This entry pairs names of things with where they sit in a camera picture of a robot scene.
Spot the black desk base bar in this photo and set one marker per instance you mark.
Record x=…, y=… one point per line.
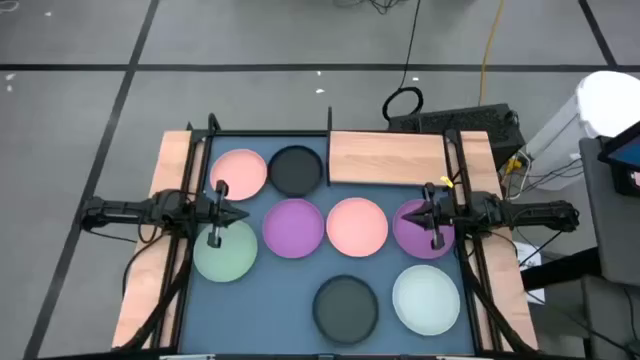
x=560, y=270

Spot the purple round plate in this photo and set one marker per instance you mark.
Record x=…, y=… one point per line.
x=293, y=228
x=410, y=245

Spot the grey cabinet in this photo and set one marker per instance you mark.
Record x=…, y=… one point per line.
x=610, y=235

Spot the white paper sheet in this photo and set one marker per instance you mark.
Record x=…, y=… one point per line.
x=525, y=252

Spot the yellow plug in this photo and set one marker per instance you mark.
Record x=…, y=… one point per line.
x=512, y=165

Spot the white waste bin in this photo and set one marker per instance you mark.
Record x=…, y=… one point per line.
x=610, y=100

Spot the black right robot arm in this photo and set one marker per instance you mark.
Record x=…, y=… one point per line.
x=525, y=212

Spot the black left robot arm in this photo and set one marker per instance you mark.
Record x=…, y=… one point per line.
x=125, y=210

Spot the green round plate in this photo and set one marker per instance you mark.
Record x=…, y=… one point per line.
x=230, y=262

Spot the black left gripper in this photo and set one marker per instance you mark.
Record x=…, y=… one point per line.
x=218, y=235

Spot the black computer case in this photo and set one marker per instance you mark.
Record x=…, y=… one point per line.
x=475, y=120

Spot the black aluminium table frame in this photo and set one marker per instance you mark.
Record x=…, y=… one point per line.
x=270, y=133

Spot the black round plate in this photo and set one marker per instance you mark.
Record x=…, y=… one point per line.
x=345, y=310
x=295, y=170

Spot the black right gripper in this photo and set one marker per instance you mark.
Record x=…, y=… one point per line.
x=438, y=235

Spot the white round plate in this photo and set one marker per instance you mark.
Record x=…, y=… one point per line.
x=426, y=300

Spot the blue table mat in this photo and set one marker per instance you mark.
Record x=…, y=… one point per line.
x=270, y=300

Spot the black monitor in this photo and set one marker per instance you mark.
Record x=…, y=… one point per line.
x=627, y=150

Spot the pink round plate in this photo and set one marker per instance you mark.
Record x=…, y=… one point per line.
x=357, y=227
x=245, y=167

